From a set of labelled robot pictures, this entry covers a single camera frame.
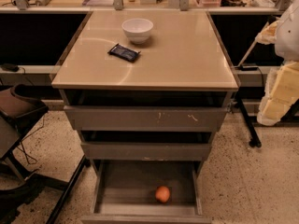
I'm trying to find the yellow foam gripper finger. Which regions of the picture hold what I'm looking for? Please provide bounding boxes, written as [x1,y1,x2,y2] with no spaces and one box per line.
[255,21,278,45]
[257,61,299,126]

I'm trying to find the orange fruit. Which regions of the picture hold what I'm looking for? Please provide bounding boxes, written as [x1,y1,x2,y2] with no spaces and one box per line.
[155,186,170,203]

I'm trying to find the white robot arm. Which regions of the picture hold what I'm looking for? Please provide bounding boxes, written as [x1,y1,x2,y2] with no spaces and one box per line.
[255,0,299,126]

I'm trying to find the grey drawer cabinet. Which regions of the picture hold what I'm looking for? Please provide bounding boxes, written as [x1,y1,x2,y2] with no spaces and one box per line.
[50,9,241,170]

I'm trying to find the grey bottom drawer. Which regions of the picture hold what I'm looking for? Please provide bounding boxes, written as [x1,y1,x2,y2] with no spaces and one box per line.
[81,161,211,224]

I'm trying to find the grey drawer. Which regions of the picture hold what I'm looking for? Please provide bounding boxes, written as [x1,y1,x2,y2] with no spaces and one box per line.
[64,105,226,132]
[81,161,211,224]
[81,142,211,161]

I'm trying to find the grey middle drawer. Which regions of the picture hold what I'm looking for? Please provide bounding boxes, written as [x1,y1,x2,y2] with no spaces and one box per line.
[81,142,211,161]

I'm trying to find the grey top drawer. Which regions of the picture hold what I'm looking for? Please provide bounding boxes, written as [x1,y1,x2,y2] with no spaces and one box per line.
[64,105,226,132]

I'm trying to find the white stick with black tip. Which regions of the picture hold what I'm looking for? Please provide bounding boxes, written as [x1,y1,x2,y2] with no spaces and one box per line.
[235,21,269,68]

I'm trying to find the black power adapter right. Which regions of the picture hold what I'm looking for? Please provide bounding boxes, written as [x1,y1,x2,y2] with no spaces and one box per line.
[240,63,259,71]

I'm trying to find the black power adapter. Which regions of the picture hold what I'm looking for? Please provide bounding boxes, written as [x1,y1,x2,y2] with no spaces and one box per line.
[1,63,19,72]
[240,63,259,71]

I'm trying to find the black table leg right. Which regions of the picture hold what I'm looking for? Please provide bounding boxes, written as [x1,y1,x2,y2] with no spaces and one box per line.
[235,95,262,148]

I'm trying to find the black table leg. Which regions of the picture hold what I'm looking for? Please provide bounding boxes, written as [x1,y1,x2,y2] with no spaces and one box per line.
[46,156,90,224]
[235,95,262,148]

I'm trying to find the white ceramic bowl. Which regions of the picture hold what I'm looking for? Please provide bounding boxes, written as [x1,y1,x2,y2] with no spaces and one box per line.
[121,18,153,44]

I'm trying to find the dark blue snack packet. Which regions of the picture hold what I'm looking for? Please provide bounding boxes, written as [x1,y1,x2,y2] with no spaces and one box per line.
[107,44,140,63]

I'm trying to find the black table leg left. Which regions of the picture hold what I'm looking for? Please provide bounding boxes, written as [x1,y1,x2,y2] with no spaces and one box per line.
[46,156,90,224]

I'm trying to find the dark office chair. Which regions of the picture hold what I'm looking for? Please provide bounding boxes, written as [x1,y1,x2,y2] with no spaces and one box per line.
[0,84,67,224]

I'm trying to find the black power adapter left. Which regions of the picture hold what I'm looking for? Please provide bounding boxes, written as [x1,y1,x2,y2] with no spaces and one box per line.
[1,63,19,72]

